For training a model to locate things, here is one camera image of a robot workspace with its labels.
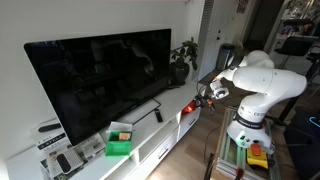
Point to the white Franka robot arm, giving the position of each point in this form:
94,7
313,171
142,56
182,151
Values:
266,80

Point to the spread newspaper pages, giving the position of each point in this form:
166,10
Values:
90,145

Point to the white printed cardboard box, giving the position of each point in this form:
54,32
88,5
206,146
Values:
50,140

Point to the grey trash can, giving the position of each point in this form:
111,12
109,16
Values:
226,56

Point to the slim black remote control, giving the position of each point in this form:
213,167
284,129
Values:
159,116

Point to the large black box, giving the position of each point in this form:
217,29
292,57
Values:
303,143

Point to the dark wall picture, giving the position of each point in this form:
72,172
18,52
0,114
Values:
242,6

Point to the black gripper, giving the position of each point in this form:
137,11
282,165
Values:
206,100

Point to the white keyboard remote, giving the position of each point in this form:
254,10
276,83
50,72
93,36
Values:
76,156

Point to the white paper sheet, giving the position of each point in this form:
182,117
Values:
120,126

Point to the white TV cabinet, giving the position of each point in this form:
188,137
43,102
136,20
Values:
173,96

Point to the wide black remote control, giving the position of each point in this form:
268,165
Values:
64,163

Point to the potted green plant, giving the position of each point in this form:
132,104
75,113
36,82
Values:
180,71

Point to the black tripod stand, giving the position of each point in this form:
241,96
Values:
296,100

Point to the yellow emergency stop box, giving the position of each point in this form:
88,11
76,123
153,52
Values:
257,158

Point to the green plastic box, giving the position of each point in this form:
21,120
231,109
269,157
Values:
116,150

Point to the black flat stand tray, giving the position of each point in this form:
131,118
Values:
293,46

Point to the black flat screen TV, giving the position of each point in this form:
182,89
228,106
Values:
100,83

